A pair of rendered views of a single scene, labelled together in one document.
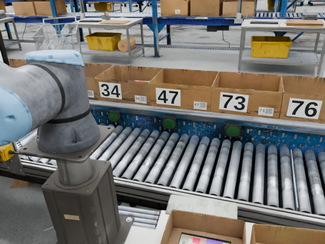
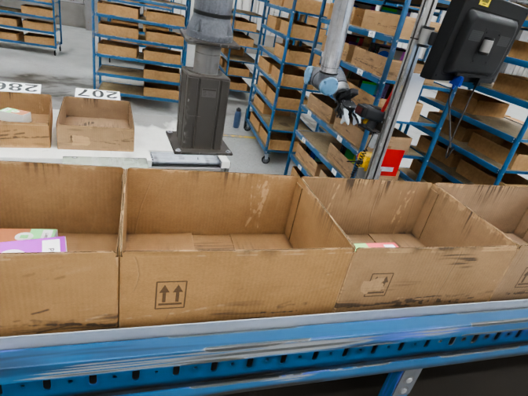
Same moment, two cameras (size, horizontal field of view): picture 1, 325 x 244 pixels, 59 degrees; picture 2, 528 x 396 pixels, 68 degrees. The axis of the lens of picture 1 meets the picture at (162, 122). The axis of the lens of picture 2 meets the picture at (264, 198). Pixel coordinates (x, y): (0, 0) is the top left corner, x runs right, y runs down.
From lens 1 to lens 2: 2.38 m
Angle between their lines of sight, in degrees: 112
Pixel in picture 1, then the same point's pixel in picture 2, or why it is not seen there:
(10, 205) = not seen: hidden behind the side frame
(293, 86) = not seen: outside the picture
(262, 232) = (38, 132)
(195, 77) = (221, 276)
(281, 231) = (16, 128)
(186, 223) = (118, 142)
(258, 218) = not seen: hidden behind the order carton
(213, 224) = (89, 137)
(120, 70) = (492, 262)
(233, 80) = (43, 282)
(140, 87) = (318, 192)
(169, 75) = (327, 270)
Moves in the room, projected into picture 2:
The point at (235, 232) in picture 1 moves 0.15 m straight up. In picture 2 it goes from (65, 141) to (64, 102)
